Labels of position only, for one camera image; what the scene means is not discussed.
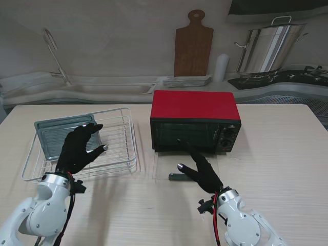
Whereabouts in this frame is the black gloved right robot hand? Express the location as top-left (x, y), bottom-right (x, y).
top-left (176, 138), bottom-right (223, 194)

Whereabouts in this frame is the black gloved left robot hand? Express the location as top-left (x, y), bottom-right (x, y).
top-left (55, 122), bottom-right (109, 175)

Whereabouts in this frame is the ribbed grey metal baking tray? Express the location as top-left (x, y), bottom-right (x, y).
top-left (33, 114), bottom-right (95, 129)
top-left (37, 122), bottom-right (103, 161)

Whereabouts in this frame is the red black toaster oven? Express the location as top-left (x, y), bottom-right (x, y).
top-left (150, 90), bottom-right (242, 154)

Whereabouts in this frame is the printed kitchen backdrop banner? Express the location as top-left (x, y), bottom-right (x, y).
top-left (0, 0), bottom-right (328, 106)

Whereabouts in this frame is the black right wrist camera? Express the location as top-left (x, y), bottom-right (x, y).
top-left (197, 198), bottom-right (215, 214)

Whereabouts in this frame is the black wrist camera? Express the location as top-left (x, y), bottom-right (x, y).
top-left (197, 198), bottom-right (215, 214)
top-left (71, 179), bottom-right (87, 194)

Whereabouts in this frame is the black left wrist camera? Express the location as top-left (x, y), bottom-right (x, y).
top-left (71, 179), bottom-right (87, 194)

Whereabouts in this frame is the red black right arm cable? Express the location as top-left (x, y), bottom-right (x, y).
top-left (210, 194), bottom-right (231, 246)

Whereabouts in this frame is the red black arm cable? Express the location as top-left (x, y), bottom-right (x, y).
top-left (210, 194), bottom-right (231, 246)
top-left (57, 171), bottom-right (78, 236)

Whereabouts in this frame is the red black left arm cable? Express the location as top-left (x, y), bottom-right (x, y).
top-left (57, 171), bottom-right (78, 236)

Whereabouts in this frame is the white wire dish rack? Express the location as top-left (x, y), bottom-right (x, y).
top-left (22, 107), bottom-right (139, 185)

